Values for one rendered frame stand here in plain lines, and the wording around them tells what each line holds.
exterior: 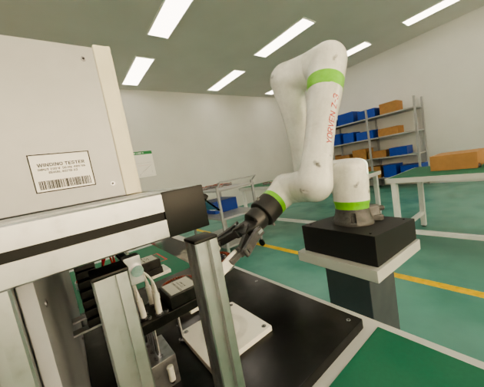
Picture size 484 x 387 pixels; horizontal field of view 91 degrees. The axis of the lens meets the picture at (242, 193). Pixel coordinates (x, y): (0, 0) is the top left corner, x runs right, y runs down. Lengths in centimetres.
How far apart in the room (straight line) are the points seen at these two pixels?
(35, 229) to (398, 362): 55
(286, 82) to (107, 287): 85
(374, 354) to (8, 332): 52
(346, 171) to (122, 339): 82
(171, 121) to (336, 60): 578
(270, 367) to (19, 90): 54
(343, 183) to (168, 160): 553
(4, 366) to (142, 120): 605
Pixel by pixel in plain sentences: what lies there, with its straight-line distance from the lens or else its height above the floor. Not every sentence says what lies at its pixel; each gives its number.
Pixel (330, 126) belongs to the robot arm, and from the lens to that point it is 78.
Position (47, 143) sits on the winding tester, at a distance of 37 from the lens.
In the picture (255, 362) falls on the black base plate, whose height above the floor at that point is 77.
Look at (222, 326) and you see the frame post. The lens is 34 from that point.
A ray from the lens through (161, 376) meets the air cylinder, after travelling 53.
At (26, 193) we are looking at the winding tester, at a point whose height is 114.
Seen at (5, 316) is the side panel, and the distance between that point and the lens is 24.
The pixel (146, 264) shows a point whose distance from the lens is 70.
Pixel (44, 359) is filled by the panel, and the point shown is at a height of 101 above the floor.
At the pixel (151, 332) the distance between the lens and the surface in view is 50.
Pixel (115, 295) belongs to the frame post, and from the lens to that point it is 27.
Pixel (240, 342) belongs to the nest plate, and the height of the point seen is 78.
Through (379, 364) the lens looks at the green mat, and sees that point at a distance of 56.
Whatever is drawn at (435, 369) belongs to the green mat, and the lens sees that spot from 57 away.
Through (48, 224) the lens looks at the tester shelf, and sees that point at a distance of 23.
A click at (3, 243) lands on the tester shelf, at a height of 110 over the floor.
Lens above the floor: 113
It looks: 6 degrees down
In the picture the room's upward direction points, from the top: 10 degrees counter-clockwise
